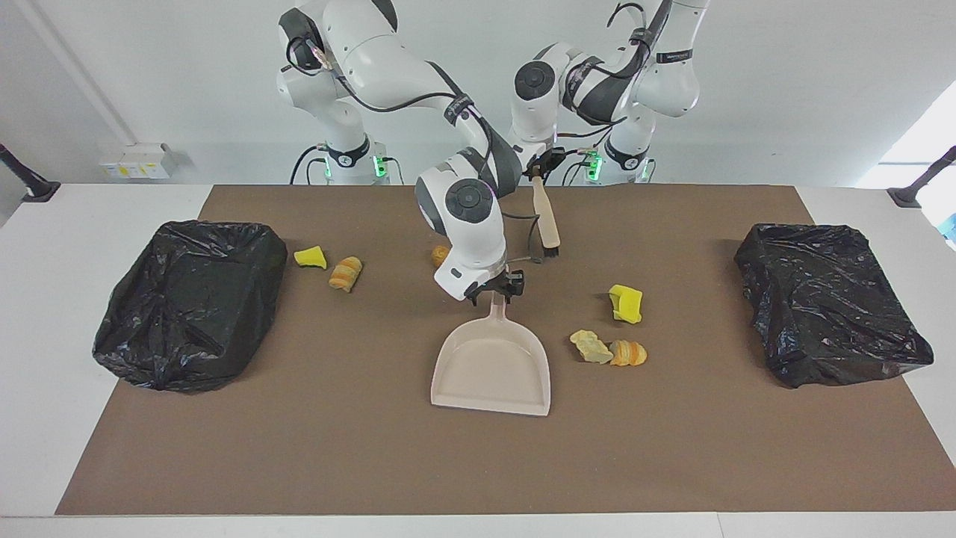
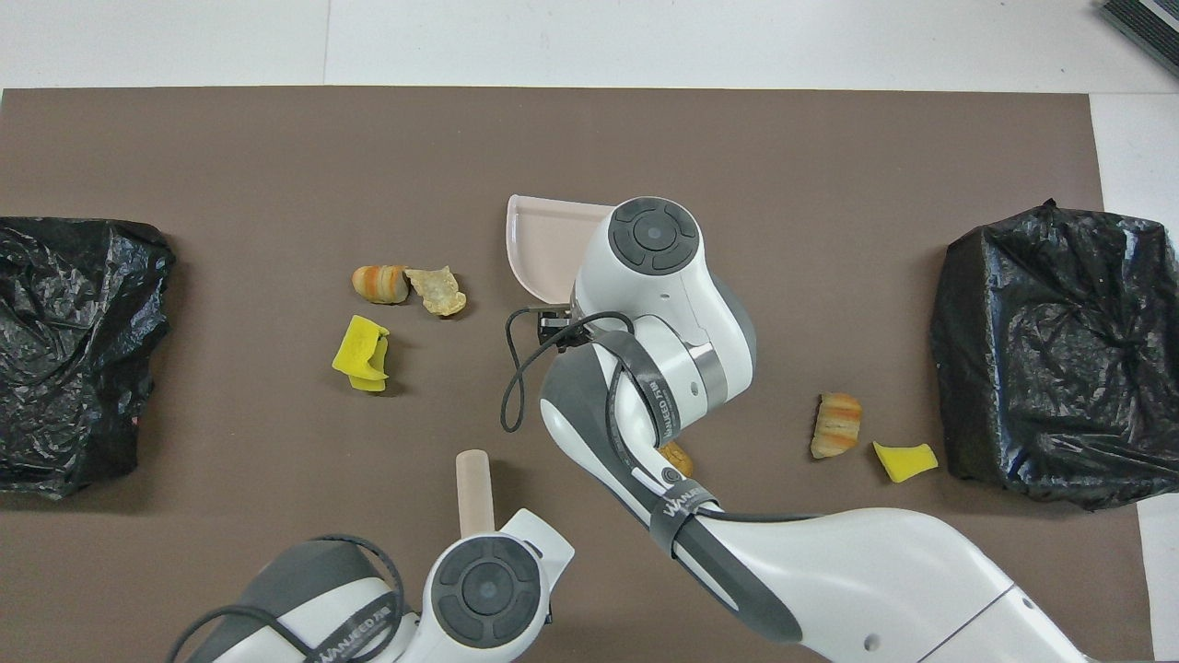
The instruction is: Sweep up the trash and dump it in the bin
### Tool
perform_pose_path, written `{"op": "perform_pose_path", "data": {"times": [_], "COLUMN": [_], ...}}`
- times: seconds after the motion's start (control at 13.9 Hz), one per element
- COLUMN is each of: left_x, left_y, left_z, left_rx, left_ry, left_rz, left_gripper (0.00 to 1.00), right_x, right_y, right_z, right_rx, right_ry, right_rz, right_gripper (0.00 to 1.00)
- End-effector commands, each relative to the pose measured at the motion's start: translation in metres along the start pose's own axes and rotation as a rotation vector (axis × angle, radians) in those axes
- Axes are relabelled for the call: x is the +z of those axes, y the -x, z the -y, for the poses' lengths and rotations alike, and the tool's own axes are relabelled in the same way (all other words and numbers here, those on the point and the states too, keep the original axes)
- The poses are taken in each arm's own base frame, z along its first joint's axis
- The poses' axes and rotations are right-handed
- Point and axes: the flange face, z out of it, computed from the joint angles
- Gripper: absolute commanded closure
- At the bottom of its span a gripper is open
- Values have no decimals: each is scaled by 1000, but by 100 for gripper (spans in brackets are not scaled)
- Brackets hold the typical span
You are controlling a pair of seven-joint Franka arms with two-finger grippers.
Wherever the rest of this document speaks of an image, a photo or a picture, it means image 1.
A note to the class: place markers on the blue object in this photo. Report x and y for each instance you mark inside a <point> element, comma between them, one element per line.
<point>951,228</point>

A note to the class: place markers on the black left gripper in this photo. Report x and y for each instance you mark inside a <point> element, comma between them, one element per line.
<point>547,161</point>

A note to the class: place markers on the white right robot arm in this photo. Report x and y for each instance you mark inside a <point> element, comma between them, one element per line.
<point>470,224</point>

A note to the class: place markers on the beige plastic dustpan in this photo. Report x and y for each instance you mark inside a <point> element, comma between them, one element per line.
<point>493,373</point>

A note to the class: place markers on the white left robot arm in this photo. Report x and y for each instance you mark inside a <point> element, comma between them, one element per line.
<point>657,82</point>

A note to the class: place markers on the black clamp stand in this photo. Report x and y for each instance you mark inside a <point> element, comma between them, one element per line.
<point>907,196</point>
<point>37,190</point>

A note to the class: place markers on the pale crumpled pastry piece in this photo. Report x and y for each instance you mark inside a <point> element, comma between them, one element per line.
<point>590,347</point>

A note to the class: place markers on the beige brush with black bristles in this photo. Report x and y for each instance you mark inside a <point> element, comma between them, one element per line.
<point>547,220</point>

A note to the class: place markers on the brown table mat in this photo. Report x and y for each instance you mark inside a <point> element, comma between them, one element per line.
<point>373,448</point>

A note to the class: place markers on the brown croquette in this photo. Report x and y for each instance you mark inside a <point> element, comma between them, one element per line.
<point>439,256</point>

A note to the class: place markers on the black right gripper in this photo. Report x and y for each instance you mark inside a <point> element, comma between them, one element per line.
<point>502,282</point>

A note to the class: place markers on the small yellow sponge piece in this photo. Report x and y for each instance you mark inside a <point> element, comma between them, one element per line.
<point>310,258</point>

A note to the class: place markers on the white wall socket box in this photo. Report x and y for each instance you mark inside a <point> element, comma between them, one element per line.
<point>138,161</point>

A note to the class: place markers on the black bag lined bin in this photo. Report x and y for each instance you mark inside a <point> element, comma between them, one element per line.
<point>829,306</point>
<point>187,314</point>

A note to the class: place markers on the striped bread roll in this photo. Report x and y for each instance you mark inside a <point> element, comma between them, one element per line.
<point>346,274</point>
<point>629,353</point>

